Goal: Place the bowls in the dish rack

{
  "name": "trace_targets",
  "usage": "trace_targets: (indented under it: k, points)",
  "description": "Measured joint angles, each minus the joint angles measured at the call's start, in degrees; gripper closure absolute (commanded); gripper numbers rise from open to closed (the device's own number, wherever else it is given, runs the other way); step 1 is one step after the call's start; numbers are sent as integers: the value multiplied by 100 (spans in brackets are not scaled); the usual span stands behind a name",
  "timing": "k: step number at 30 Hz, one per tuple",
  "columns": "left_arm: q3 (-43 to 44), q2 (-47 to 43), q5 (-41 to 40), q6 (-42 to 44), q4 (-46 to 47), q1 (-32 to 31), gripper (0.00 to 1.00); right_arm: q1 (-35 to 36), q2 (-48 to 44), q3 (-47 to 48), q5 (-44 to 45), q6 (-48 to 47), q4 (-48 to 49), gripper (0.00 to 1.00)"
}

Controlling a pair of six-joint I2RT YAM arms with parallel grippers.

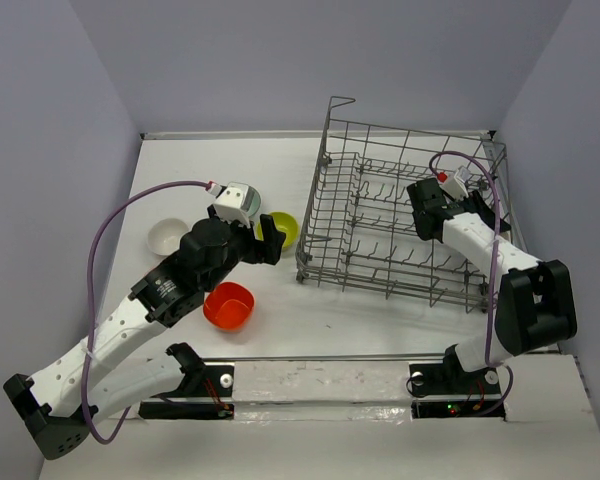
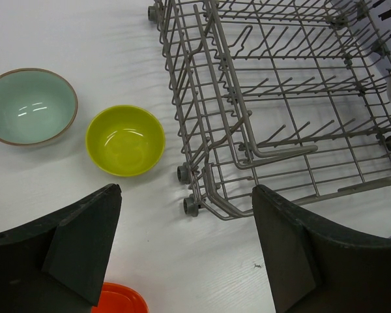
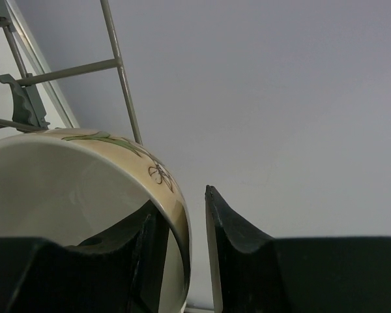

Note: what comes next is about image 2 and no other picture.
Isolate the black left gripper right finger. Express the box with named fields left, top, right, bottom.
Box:
left=252, top=185, right=391, bottom=312

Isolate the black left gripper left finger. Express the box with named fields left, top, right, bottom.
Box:
left=0, top=184, right=122, bottom=312

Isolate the orange square plastic bowl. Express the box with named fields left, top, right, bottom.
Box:
left=91, top=282, right=149, bottom=313

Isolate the lime green bowl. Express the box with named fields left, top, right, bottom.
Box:
left=85, top=105, right=166, bottom=177

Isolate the celadon green ceramic bowl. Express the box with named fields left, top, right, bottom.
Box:
left=0, top=68, right=79, bottom=146

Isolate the grey wire dish rack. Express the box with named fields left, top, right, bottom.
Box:
left=147, top=1, right=391, bottom=220

